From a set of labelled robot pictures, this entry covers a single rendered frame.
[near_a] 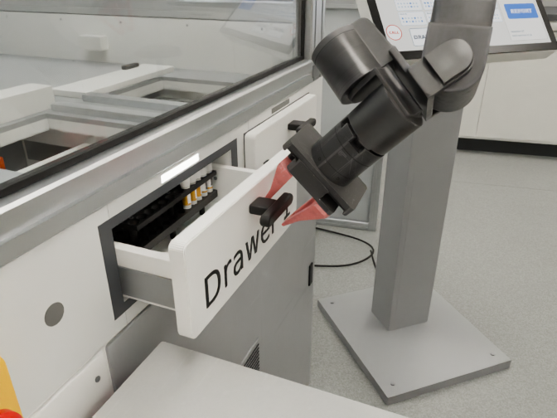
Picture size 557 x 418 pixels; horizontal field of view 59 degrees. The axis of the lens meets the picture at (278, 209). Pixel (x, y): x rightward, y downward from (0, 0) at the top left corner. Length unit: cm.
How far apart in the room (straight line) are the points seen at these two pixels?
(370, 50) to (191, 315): 31
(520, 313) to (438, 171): 76
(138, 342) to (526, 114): 325
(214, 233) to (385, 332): 131
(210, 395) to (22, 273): 22
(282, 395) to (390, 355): 116
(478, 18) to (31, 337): 49
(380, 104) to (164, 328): 38
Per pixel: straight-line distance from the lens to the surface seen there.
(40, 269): 46
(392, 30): 124
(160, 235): 59
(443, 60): 48
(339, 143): 51
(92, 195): 48
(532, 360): 187
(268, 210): 54
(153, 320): 62
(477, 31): 51
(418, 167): 148
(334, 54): 51
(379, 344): 171
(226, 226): 52
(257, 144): 75
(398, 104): 49
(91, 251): 50
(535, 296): 219
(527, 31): 148
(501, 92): 356
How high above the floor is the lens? 115
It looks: 26 degrees down
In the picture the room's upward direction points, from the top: straight up
